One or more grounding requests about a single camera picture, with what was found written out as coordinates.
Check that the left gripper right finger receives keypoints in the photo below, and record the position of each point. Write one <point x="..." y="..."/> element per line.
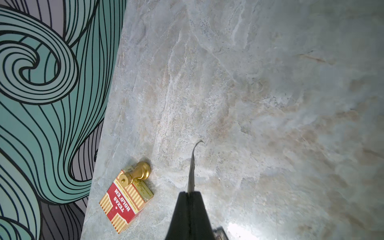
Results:
<point x="200" y="226"/>

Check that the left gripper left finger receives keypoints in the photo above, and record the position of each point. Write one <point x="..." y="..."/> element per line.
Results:
<point x="180" y="224"/>

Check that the jasmine tea bag shelf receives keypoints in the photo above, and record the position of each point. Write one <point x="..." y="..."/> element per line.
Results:
<point x="191" y="182"/>

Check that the red beige packet on floor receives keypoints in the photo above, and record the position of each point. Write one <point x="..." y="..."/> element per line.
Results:
<point x="123" y="204"/>

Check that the gold chess piece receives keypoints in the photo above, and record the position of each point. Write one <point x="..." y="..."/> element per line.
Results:
<point x="141" y="171"/>

